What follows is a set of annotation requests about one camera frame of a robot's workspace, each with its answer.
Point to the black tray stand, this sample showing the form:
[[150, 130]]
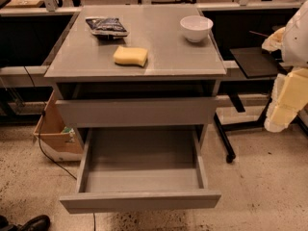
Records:
[[254, 73]]

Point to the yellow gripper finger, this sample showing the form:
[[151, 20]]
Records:
[[279, 118], [294, 93]]

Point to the grey drawer cabinet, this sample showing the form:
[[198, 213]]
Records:
[[123, 67]]

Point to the grey top drawer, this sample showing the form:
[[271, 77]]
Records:
[[129, 104]]

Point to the grey drawer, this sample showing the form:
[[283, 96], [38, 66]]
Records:
[[140, 169], [129, 104]]

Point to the black shoe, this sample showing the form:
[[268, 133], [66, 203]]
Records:
[[39, 223]]

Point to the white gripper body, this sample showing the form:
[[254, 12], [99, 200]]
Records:
[[297, 40]]

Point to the cardboard box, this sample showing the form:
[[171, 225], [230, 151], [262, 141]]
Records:
[[58, 141]]

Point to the white bowl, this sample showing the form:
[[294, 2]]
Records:
[[196, 28]]

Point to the yellow sponge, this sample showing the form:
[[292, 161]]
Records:
[[130, 55]]

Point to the dark blue snack bag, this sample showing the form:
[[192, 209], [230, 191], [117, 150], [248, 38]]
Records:
[[106, 26]]

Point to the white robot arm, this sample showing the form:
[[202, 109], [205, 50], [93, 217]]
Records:
[[292, 41]]

